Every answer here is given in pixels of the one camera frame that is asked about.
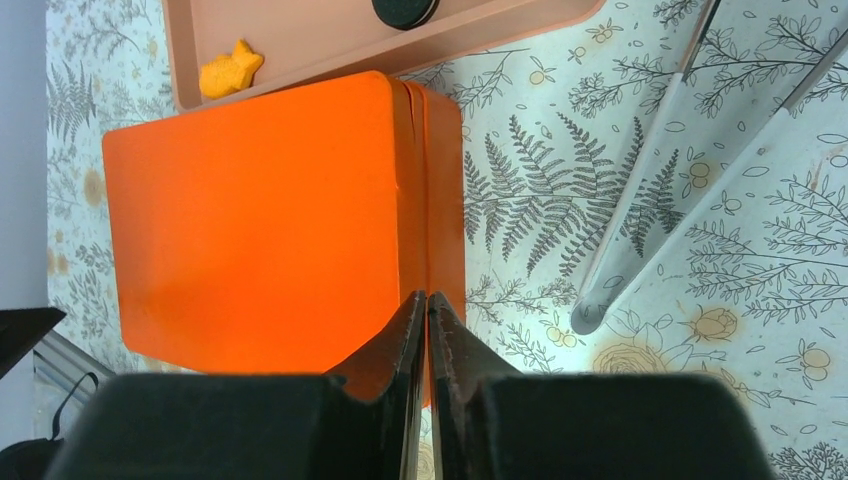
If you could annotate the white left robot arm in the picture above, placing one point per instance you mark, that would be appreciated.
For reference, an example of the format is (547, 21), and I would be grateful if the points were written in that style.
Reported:
(22, 329)

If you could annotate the metal slotted tongs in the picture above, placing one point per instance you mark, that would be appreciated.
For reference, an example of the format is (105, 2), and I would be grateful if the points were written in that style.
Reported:
(620, 258)

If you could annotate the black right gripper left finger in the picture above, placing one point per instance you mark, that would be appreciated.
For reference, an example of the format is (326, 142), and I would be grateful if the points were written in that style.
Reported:
(359, 420)

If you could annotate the black sandwich cookie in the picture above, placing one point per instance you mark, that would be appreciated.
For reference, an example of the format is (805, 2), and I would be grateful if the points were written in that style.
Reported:
(404, 15)

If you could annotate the pink cookie tray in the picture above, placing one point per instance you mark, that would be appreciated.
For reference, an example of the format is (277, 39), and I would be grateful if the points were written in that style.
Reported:
(307, 41)

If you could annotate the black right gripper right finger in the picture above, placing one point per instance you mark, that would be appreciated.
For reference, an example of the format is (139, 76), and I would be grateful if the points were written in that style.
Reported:
(492, 421)

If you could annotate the orange box lid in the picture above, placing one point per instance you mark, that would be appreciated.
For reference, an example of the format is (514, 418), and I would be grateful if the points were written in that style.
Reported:
(271, 235)

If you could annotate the orange fish cookie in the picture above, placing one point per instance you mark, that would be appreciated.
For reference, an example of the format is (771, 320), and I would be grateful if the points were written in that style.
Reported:
(230, 73)

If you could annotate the orange cookie box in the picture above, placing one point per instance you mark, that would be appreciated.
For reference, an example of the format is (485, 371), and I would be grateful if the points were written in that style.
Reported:
(443, 178)

